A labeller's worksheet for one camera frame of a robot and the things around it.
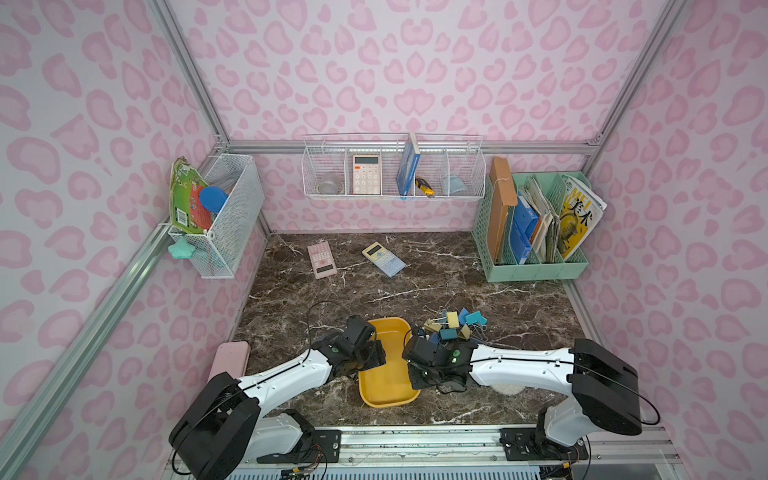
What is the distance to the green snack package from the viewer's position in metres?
0.68

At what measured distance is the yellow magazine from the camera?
3.12 feet

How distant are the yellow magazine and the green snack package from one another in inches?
40.2
